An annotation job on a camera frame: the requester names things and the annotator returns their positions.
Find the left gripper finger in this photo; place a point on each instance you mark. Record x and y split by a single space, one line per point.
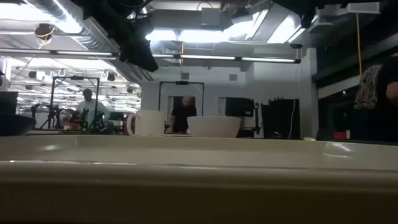
138 54

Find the white ceramic mug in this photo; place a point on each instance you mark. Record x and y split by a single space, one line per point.
149 123

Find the white ceramic bowl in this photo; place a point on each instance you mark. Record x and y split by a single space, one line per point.
214 127

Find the dark navy plate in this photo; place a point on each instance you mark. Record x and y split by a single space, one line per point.
15 124

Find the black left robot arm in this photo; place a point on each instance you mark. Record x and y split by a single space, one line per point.
102 7

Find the beige plastic tray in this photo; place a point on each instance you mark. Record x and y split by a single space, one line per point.
199 186

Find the long LED light bar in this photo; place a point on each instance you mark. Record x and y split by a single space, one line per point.
205 57

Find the person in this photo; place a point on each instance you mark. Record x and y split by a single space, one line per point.
183 116
91 109
373 102

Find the black monitor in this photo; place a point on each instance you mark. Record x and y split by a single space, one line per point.
239 107

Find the small red box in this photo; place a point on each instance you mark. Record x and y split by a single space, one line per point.
339 135

